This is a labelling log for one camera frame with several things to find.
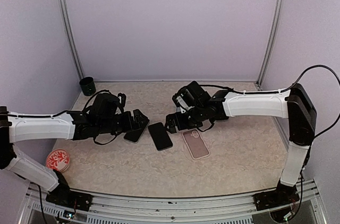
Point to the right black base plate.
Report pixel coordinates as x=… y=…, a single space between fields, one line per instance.
x=281 y=195

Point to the dark green cup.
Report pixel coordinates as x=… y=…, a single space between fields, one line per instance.
x=87 y=86

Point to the red white round dish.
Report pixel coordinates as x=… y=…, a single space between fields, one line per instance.
x=58 y=159

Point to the front aluminium rail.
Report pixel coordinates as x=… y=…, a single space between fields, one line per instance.
x=109 y=208

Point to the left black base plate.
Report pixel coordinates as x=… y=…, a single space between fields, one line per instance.
x=68 y=198

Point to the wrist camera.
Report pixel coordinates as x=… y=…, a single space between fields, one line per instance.
x=106 y=105
x=191 y=95

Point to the aluminium frame post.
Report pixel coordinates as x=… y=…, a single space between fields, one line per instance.
x=70 y=38
x=270 y=43

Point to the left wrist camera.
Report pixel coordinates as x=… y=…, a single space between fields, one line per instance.
x=106 y=105

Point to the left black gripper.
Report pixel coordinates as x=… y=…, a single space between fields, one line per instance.
x=129 y=125

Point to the right aluminium frame post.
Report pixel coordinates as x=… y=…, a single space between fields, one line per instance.
x=270 y=43

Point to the black smartphone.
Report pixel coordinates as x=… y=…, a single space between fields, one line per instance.
x=160 y=137
x=134 y=136

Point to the left aluminium frame post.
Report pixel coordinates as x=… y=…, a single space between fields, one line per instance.
x=70 y=38

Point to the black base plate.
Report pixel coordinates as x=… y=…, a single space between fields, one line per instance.
x=68 y=198
x=281 y=195

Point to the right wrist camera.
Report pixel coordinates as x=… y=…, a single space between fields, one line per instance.
x=191 y=95

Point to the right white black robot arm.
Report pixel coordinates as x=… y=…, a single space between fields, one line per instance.
x=292 y=104

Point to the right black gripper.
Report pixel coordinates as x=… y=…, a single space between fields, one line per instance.
x=170 y=120

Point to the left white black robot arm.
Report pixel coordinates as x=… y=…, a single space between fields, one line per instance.
x=67 y=125

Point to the clear pink phone case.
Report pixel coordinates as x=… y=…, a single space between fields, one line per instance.
x=195 y=144

